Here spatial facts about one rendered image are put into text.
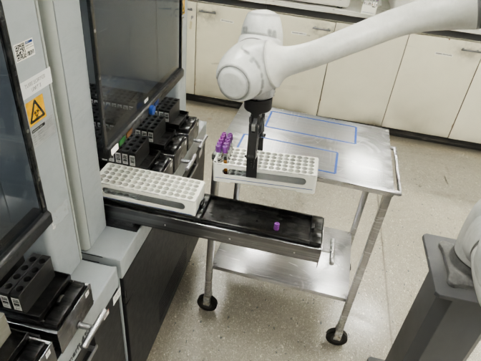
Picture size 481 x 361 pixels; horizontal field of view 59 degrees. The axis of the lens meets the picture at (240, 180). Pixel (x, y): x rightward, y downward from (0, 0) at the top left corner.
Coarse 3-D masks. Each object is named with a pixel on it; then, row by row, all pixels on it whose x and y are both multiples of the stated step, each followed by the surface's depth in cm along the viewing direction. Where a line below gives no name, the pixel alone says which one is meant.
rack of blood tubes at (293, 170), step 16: (240, 160) 124; (272, 160) 124; (288, 160) 123; (304, 160) 124; (224, 176) 123; (240, 176) 123; (272, 176) 127; (288, 176) 127; (304, 176) 118; (304, 192) 121
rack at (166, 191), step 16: (112, 176) 120; (128, 176) 121; (144, 176) 122; (160, 176) 124; (176, 176) 123; (112, 192) 121; (128, 192) 123; (144, 192) 116; (160, 192) 116; (176, 192) 117; (192, 192) 117; (176, 208) 117; (192, 208) 115
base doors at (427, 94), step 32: (192, 32) 328; (224, 32) 323; (288, 32) 313; (320, 32) 308; (192, 64) 342; (352, 64) 316; (384, 64) 312; (416, 64) 307; (448, 64) 303; (480, 64) 298; (224, 96) 352; (288, 96) 340; (352, 96) 330; (384, 96) 325; (416, 96) 320; (448, 96) 315; (480, 96) 310; (416, 128) 333; (448, 128) 328; (480, 128) 323
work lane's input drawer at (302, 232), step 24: (120, 216) 120; (144, 216) 118; (168, 216) 117; (192, 216) 116; (216, 216) 119; (240, 216) 120; (264, 216) 121; (288, 216) 122; (312, 216) 121; (216, 240) 118; (240, 240) 116; (264, 240) 114; (288, 240) 114; (312, 240) 113
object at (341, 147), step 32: (288, 128) 163; (320, 128) 165; (352, 128) 167; (384, 128) 170; (320, 160) 145; (352, 160) 147; (384, 160) 149; (384, 192) 134; (352, 224) 197; (224, 256) 179; (256, 256) 181; (288, 256) 183; (320, 256) 184; (320, 288) 170; (352, 288) 160
